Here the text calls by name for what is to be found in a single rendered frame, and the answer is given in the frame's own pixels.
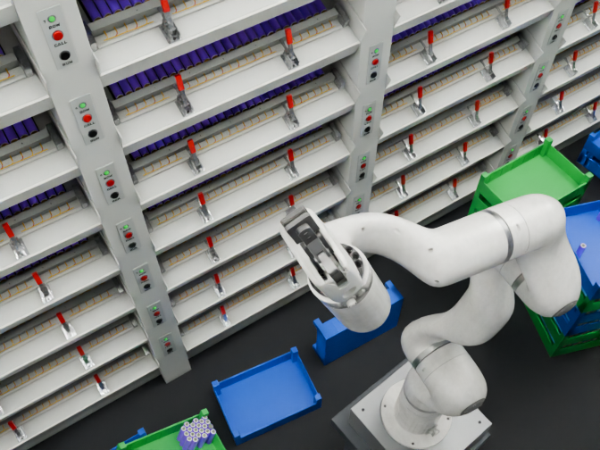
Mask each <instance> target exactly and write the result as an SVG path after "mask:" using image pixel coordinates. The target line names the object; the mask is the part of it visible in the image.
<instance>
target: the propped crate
mask: <svg viewBox="0 0 600 450"><path fill-rule="evenodd" d="M208 414H209V413H208V411H207V409H206V408H205V409H203V410H201V412H200V413H199V414H198V415H195V416H193V417H190V418H188V419H186V420H183V421H180V422H178V423H175V424H173V425H170V426H169V427H166V428H164V429H160V430H158V431H156V432H154V433H151V434H149V435H146V436H144V437H141V438H139V439H136V440H134V441H131V442H129V443H127V444H125V443H124V441H123V442H121V443H119V444H118V445H117V448H116V450H182V447H183V446H180V445H179V442H180V441H178V440H177V436H178V434H179V431H180V428H181V427H182V426H183V425H184V423H185V422H186V421H187V422H189V424H190V423H191V422H192V421H193V419H194V418H197V419H198V420H200V419H201V418H202V416H203V417H204V416H208ZM194 450H226V448H225V447H224V445H223V444H222V442H221V440H220V438H219V437H218V435H217V433H216V434H215V436H214V438H213V440H212V443H211V444H210V445H208V444H206V442H205V443H204V445H203V447H202V448H198V447H197V446H196V447H195V449H194Z"/></svg>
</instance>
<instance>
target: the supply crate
mask: <svg viewBox="0 0 600 450"><path fill-rule="evenodd" d="M563 209H564V211H565V216H566V226H565V228H566V235H567V238H568V240H569V243H570V245H571V249H572V251H573V253H574V254H575V257H576V259H577V262H578V265H579V270H580V275H581V286H582V287H583V289H584V291H585V292H586V294H587V297H588V299H589V300H590V301H591V300H595V299H598V298H600V221H598V220H597V219H596V217H597V215H598V214H599V212H600V200H598V201H594V202H589V203H584V204H577V205H573V206H569V207H564V208H563ZM581 243H584V244H586V245H587V247H586V249H585V250H584V252H583V254H582V255H581V257H580V258H579V257H578V256H577V254H576V251H577V250H578V248H579V246H580V244H581Z"/></svg>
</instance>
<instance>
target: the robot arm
mask: <svg viewBox="0 0 600 450"><path fill-rule="evenodd" d="M286 212H287V215H286V217H285V218H283V219H282V220H281V221H280V223H281V226H280V227H279V232H280V234H281V236H282V237H283V238H284V240H285V242H286V243H287V245H288V247H289V248H290V250H291V252H292V253H293V255H294V256H295V258H296V259H297V260H298V262H299V263H300V265H301V266H302V268H303V269H304V271H305V273H306V274H307V280H308V285H309V287H310V289H311V291H312V292H313V293H314V294H315V295H316V296H317V297H318V298H319V300H320V301H321V302H322V303H323V304H324V305H325V306H326V307H327V308H328V309H329V310H330V311H331V312H332V313H333V314H334V316H335V317H336V318H337V319H338V320H339V321H340V322H341V323H342V324H343V325H344V326H345V327H346V328H348V329H350V330H352V331H355V332H369V331H373V330H375V329H377V328H378V327H379V326H381V325H382V324H383V323H384V322H385V320H386V319H387V317H388V315H389V312H390V307H391V302H390V296H389V294H388V292H387V290H386V288H385V287H384V285H383V284H382V282H381V281H380V279H379V277H378V276H377V274H376V272H375V271H374V270H373V269H372V267H371V265H370V264H369V262H368V260H367V259H366V257H365V256H364V254H363V253H371V254H378V255H381V256H384V257H387V258H388V259H390V260H392V261H394V262H396V263H398V264H400V265H401V266H403V267H404V268H406V269H407V270H408V271H409V272H411V273H412V274H413V275H414V276H416V277H417V278H418V279H420V280H422V281H423V282H425V283H426V284H428V285H430V286H432V287H437V288H441V287H445V286H449V285H452V284H454V283H456V282H458V281H461V280H463V279H467V278H470V285H469V287H468V289H467V290H466V292H465V293H464V294H463V296H462V297H461V299H460V300H459V301H458V302H457V304H456V305H455V306H454V307H453V308H452V309H450V310H449V311H447V312H443V313H436V314H431V315H428V316H424V317H420V318H419V319H418V320H415V321H412V322H411V323H410V324H408V325H407V326H406V327H405V328H404V331H403V333H402V336H401V346H402V348H403V351H404V354H405V356H406V357H407V359H408V361H409V362H410V364H411V365H412V368H411V369H410V370H409V372H408V373H407V376H406V378H405V379H404V380H401V381H399V382H397V383H396V384H394V385H393V386H392V387H391V388H390V389H389V390H388V391H387V393H386V394H385V395H384V397H383V400H382V403H381V408H380V413H381V419H382V422H383V425H384V427H385V429H386V431H387V433H388V434H389V435H390V436H391V437H392V438H393V439H394V440H395V441H396V442H398V443H399V444H401V445H403V446H407V447H410V448H414V449H424V448H429V447H432V446H434V445H436V444H438V443H439V442H440V441H441V440H442V439H443V438H444V437H445V436H446V434H447V432H448V430H449V429H450V426H451V422H452V417H457V416H463V415H466V414H467V413H471V412H473V411H474V410H476V409H477V408H479V407H480V406H482V404H483V402H484V401H485V399H486V396H487V391H488V389H487V383H486V381H485V379H484V377H483V375H482V373H481V371H480V370H479V368H478V366H477V365H476V363H475V362H474V361H473V360H472V359H471V357H470V355H469V354H468V353H467V351H466V350H465V349H464V347H463V346H477V345H481V344H484V343H486V342H487V341H489V340H490V339H491V338H492V337H493V336H494V335H496V334H497V333H498V332H499V331H500V329H501V328H502V327H503V326H504V325H505V324H506V322H508V321H509V320H510V318H511V316H512V314H513V310H514V303H515V302H514V292H515V293H516V294H517V296H518V297H519V298H520V299H521V301H522V302H523V303H524V304H525V305H527V306H528V308H529V309H531V310H532V311H533V312H535V313H537V314H539V315H541V316H544V317H557V316H562V315H564V314H566V313H567V312H568V311H570V310H571V309H572V308H573V307H574V306H575V305H576V304H577V302H578V300H579V296H580V291H581V275H580V270H579V265H578V262H577V259H576V257H575V254H574V253H573V251H572V249H571V245H570V243H569V240H568V238H567V235H566V228H565V226H566V216H565V211H564V209H563V206H562V205H561V204H560V203H559V202H558V201H557V200H556V199H554V198H553V197H551V196H547V195H543V194H528V195H525V196H519V197H516V198H514V199H512V200H509V201H506V202H503V203H501V204H497V205H495V206H492V207H489V208H487V209H485V210H482V211H479V212H475V213H474V214H471V215H468V216H466V217H463V218H461V219H459V220H457V221H453V222H450V223H448V224H446V225H443V226H441V227H438V228H435V229H428V228H425V227H422V226H421V225H418V224H416V223H414V222H412V221H408V220H406V219H403V218H400V217H397V216H395V215H391V214H387V213H382V212H362V213H357V214H353V215H349V216H346V217H343V218H339V219H336V220H333V221H329V222H326V223H323V222H322V221H321V220H320V218H319V217H318V216H317V215H316V214H315V213H314V212H313V211H312V210H311V209H307V208H305V207H304V206H303V205H301V206H300V207H298V208H297V209H296V207H295V206H294V205H292V206H291V207H289V208H288V209H287V210H286ZM513 291H514V292H513Z"/></svg>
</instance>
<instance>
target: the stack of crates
mask: <svg viewBox="0 0 600 450"><path fill-rule="evenodd" d="M553 141H554V140H553V139H552V138H550V137H547V138H546V139H545V142H544V144H542V145H540V146H537V147H535V148H534V149H532V150H530V151H528V152H527V153H526V154H523V155H521V156H519V157H518V158H516V159H514V160H512V161H510V162H509V163H507V164H505V165H503V166H501V167H500V168H498V169H496V170H494V171H492V172H490V173H489V174H487V173H486V172H484V173H482V174H481V176H480V179H479V183H478V185H477V188H476V192H475V194H474V197H473V199H472V202H471V207H470V210H469V212H468V215H471V214H474V213H477V212H479V211H482V210H485V209H487V208H489V207H492V206H495V205H497V204H501V203H503V202H506V201H509V200H512V199H514V198H516V197H519V196H525V195H528V194H543V195H547V196H551V197H553V198H554V199H556V200H557V201H558V202H559V203H560V204H561V205H562V207H563V208H564V207H569V206H573V205H577V204H579V201H580V200H581V198H582V197H583V195H584V193H585V191H586V190H587V188H588V185H589V183H590V181H591V179H592V178H593V177H594V175H593V174H592V173H591V172H588V173H586V174H584V173H582V172H581V171H580V170H579V169H578V168H577V167H576V166H574V165H573V164H572V163H571V162H570V161H569V160H568V159H566V158H565V157H564V156H563V155H562V154H561V153H560V152H558V151H557V150H556V149H555V148H554V147H553V146H552V143H553ZM468 215H467V216H468Z"/></svg>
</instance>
